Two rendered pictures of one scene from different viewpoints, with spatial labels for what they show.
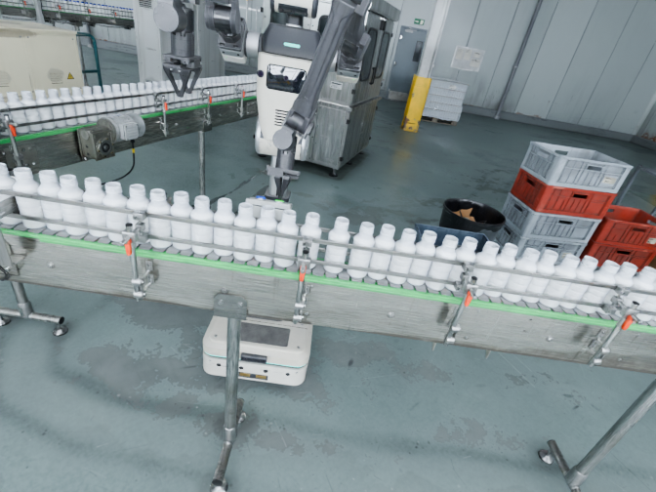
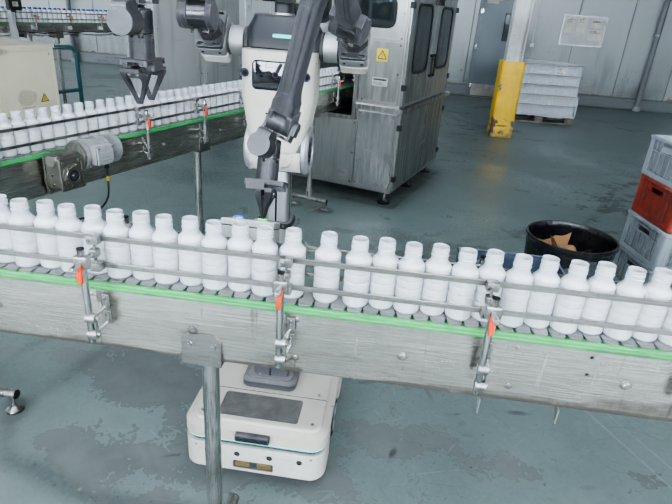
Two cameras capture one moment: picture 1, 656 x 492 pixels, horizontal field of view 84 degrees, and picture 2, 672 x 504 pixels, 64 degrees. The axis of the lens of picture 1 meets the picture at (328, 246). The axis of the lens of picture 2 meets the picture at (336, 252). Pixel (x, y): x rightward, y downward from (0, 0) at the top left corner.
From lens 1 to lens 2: 0.28 m
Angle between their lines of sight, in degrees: 10
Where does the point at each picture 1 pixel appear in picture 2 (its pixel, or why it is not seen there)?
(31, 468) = not seen: outside the picture
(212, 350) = (198, 429)
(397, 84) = (482, 74)
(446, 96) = (552, 84)
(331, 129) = (376, 140)
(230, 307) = (202, 351)
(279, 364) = (287, 448)
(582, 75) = not seen: outside the picture
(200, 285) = (165, 323)
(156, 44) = not seen: hidden behind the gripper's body
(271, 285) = (249, 320)
